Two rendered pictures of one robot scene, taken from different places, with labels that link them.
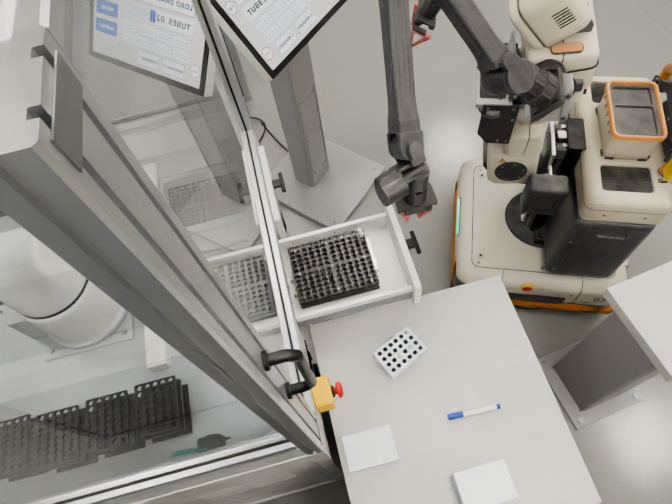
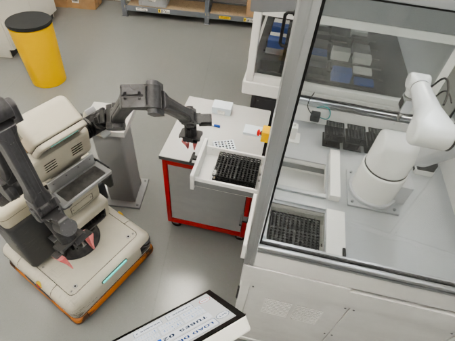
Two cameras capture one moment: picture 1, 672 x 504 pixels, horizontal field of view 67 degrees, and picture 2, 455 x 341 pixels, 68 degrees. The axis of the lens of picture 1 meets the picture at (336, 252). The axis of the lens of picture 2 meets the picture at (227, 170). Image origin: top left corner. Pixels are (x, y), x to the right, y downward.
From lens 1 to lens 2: 1.85 m
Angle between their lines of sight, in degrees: 71
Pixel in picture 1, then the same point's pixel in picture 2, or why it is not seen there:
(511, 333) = (175, 137)
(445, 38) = not seen: outside the picture
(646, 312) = not seen: hidden behind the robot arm
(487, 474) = (220, 105)
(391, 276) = (210, 162)
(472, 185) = (88, 282)
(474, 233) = (118, 250)
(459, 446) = (221, 120)
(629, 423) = not seen: hidden behind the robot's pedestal
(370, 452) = (254, 128)
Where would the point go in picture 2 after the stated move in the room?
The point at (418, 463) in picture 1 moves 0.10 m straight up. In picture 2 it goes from (238, 122) to (240, 109)
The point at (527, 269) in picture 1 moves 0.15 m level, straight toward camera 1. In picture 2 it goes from (113, 217) to (135, 208)
